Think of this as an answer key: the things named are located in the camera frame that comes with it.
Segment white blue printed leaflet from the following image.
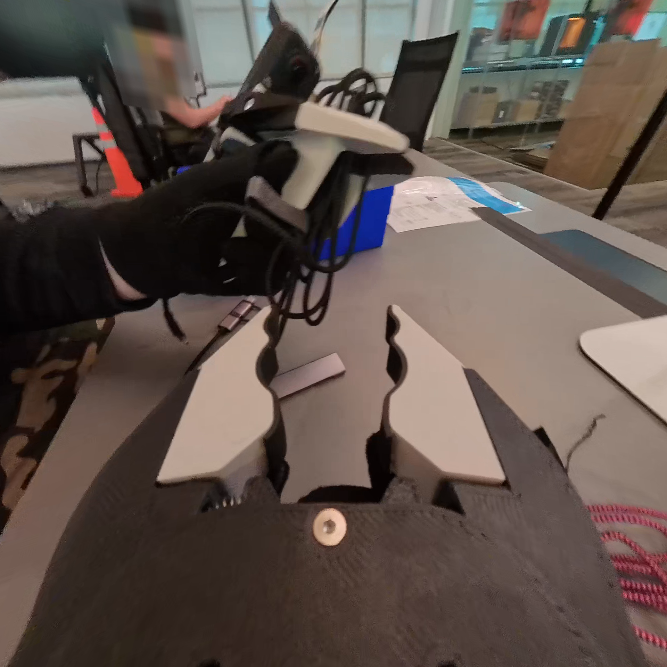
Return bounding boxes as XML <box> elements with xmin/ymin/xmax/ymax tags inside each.
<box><xmin>387</xmin><ymin>176</ymin><xmax>532</xmax><ymax>233</ymax></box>

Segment person's camouflage pants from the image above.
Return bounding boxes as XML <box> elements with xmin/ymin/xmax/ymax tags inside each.
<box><xmin>0</xmin><ymin>318</ymin><xmax>115</xmax><ymax>527</ymax></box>

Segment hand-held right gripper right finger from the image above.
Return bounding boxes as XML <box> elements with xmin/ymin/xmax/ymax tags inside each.
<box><xmin>382</xmin><ymin>305</ymin><xmax>507</xmax><ymax>496</ymax></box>

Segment black braided usb cable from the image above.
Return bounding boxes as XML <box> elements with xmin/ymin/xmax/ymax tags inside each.
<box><xmin>162</xmin><ymin>68</ymin><xmax>387</xmax><ymax>345</ymax></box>

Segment grey usb hub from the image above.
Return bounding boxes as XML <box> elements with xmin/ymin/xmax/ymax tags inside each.
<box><xmin>270</xmin><ymin>353</ymin><xmax>346</xmax><ymax>399</ymax></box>

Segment white tablet stand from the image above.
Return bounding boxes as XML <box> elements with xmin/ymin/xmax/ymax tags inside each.
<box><xmin>579</xmin><ymin>315</ymin><xmax>667</xmax><ymax>424</ymax></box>

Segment person's left forearm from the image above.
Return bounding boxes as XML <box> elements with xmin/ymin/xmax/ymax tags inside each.
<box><xmin>0</xmin><ymin>206</ymin><xmax>157</xmax><ymax>334</ymax></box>

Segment orange hooded printer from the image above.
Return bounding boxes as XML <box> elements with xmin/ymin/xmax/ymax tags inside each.
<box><xmin>607</xmin><ymin>0</ymin><xmax>654</xmax><ymax>37</ymax></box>
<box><xmin>500</xmin><ymin>0</ymin><xmax>550</xmax><ymax>42</ymax></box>

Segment large cardboard box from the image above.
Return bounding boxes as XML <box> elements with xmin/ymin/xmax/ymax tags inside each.
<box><xmin>544</xmin><ymin>39</ymin><xmax>667</xmax><ymax>189</ymax></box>

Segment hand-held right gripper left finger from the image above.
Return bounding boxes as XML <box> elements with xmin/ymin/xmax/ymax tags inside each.
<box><xmin>156</xmin><ymin>305</ymin><xmax>287</xmax><ymax>486</ymax></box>

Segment grey usb adapter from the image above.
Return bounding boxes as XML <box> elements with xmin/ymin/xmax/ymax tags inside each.
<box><xmin>218</xmin><ymin>298</ymin><xmax>260</xmax><ymax>332</ymax></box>

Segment dark loose thread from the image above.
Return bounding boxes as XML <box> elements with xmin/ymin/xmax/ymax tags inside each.
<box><xmin>565</xmin><ymin>414</ymin><xmax>606</xmax><ymax>470</ymax></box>

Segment pink braided usb-c cable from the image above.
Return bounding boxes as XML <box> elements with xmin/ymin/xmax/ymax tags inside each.
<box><xmin>586</xmin><ymin>503</ymin><xmax>667</xmax><ymax>652</ymax></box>

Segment orange traffic cone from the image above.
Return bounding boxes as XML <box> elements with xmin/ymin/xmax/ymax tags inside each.
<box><xmin>91</xmin><ymin>107</ymin><xmax>143</xmax><ymax>199</ymax></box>

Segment dark table cable hatch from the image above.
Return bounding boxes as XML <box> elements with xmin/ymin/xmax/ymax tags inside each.
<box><xmin>539</xmin><ymin>229</ymin><xmax>667</xmax><ymax>308</ymax></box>

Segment blue plastic bin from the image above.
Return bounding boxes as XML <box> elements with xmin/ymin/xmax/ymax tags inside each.
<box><xmin>317</xmin><ymin>187</ymin><xmax>393</xmax><ymax>261</ymax></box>

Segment black pole stand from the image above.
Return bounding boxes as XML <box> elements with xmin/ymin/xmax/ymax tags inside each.
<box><xmin>593</xmin><ymin>86</ymin><xmax>667</xmax><ymax>220</ymax></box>

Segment person's left hand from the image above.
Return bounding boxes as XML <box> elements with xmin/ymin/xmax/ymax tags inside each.
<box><xmin>98</xmin><ymin>140</ymin><xmax>313</xmax><ymax>303</ymax></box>

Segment black mesh office chair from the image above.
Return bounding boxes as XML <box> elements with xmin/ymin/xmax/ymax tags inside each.
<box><xmin>379</xmin><ymin>31</ymin><xmax>460</xmax><ymax>153</ymax></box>

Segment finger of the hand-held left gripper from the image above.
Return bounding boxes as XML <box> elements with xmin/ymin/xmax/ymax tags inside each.
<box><xmin>293</xmin><ymin>101</ymin><xmax>411</xmax><ymax>155</ymax></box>

